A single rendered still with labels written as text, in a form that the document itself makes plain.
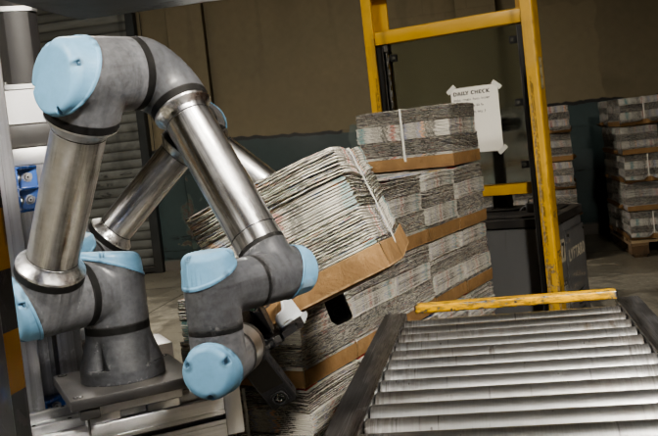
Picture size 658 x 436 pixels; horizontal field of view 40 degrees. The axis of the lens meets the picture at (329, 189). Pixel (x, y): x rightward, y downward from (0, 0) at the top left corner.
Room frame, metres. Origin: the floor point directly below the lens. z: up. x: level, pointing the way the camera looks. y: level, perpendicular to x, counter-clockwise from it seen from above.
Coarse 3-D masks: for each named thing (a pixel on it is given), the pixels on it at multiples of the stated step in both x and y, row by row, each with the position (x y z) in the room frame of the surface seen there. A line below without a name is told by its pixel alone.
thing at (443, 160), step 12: (432, 156) 3.22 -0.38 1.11; (444, 156) 3.20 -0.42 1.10; (456, 156) 3.21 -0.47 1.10; (468, 156) 3.32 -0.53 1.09; (372, 168) 3.34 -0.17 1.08; (384, 168) 3.32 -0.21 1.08; (396, 168) 3.29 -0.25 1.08; (408, 168) 3.27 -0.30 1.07; (420, 168) 3.25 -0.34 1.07; (468, 216) 3.26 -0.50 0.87; (480, 216) 3.37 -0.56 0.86; (480, 276) 3.30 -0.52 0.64; (492, 276) 3.42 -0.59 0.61; (468, 288) 3.18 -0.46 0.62
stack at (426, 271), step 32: (416, 256) 2.84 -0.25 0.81; (448, 256) 3.07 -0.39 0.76; (352, 288) 2.44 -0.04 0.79; (384, 288) 2.62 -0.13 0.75; (416, 288) 2.81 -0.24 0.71; (448, 288) 3.04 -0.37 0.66; (320, 320) 2.26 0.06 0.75; (352, 320) 2.42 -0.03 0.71; (288, 352) 2.18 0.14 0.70; (320, 352) 2.25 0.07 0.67; (320, 384) 2.23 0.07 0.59; (256, 416) 2.25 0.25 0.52; (288, 416) 2.20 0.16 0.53; (320, 416) 2.21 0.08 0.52
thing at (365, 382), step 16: (384, 320) 1.93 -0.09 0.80; (400, 320) 1.91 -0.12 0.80; (384, 336) 1.77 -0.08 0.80; (368, 352) 1.66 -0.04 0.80; (384, 352) 1.64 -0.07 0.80; (368, 368) 1.54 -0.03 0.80; (384, 368) 1.53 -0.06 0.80; (352, 384) 1.45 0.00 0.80; (368, 384) 1.44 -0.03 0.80; (352, 400) 1.36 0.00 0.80; (368, 400) 1.35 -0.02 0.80; (336, 416) 1.29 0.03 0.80; (352, 416) 1.28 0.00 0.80; (368, 416) 1.30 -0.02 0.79; (336, 432) 1.22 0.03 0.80; (352, 432) 1.21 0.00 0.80
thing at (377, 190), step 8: (352, 152) 1.68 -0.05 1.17; (360, 152) 1.81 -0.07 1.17; (360, 160) 1.77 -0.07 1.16; (360, 168) 1.69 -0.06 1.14; (368, 168) 1.76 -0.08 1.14; (368, 176) 1.74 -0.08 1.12; (376, 176) 1.83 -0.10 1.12; (368, 184) 1.68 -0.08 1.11; (376, 184) 1.78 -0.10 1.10; (368, 192) 1.69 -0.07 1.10; (376, 192) 1.73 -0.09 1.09; (376, 200) 1.68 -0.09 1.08; (384, 200) 1.82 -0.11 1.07; (376, 208) 1.69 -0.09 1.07; (384, 208) 1.74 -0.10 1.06; (384, 224) 1.67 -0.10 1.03; (392, 224) 1.76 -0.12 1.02
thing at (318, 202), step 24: (288, 168) 1.49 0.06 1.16; (312, 168) 1.48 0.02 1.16; (336, 168) 1.47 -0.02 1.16; (264, 192) 1.49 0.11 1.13; (288, 192) 1.49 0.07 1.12; (312, 192) 1.49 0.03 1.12; (336, 192) 1.48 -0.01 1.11; (360, 192) 1.55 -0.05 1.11; (192, 216) 1.52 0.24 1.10; (288, 216) 1.49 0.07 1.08; (312, 216) 1.48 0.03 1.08; (336, 216) 1.47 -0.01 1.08; (360, 216) 1.46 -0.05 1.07; (216, 240) 1.51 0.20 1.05; (288, 240) 1.49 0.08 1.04; (312, 240) 1.48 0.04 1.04; (336, 240) 1.47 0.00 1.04; (360, 240) 1.47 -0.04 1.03
